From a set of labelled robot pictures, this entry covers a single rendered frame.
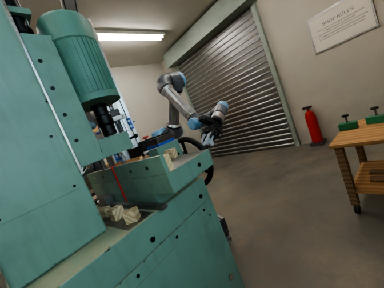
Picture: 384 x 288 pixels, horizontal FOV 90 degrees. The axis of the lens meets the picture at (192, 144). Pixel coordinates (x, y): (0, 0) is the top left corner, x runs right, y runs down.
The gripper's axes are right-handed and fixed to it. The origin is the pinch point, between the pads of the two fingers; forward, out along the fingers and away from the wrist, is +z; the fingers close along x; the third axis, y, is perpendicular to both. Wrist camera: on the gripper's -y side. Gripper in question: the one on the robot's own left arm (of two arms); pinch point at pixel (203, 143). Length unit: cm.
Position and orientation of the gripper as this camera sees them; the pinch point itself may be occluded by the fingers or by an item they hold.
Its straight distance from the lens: 100.5
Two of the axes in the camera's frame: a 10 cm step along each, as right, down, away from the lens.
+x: -7.1, 1.8, 6.8
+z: -3.6, 7.4, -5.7
